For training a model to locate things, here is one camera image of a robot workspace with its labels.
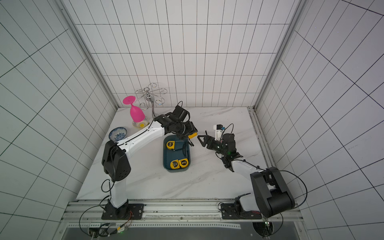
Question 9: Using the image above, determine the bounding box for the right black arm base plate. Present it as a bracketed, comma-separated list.
[218, 203, 262, 220]

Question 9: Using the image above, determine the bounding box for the pink plastic wine glass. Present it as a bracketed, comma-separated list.
[123, 96, 146, 123]

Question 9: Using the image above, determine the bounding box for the blue white ceramic dish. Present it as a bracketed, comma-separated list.
[109, 127, 127, 142]

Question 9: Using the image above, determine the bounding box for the yellow tape measure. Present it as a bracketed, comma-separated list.
[166, 141, 176, 151]
[188, 132, 198, 147]
[179, 158, 190, 169]
[170, 160, 180, 170]

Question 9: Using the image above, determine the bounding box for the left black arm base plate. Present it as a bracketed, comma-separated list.
[102, 202, 145, 221]

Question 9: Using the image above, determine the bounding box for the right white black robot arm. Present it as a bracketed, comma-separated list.
[197, 134, 296, 218]

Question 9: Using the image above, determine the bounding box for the teal plastic storage box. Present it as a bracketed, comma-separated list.
[163, 135, 191, 173]

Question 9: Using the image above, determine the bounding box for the aluminium mounting rail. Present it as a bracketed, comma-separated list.
[60, 200, 304, 233]

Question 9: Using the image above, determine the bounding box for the chrome wine glass rack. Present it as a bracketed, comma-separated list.
[135, 83, 168, 119]

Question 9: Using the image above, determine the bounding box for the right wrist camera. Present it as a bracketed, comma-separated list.
[214, 124, 226, 141]

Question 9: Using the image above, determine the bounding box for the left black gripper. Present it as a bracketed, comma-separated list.
[175, 120, 198, 141]

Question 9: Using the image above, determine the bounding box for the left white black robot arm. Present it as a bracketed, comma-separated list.
[102, 105, 198, 209]

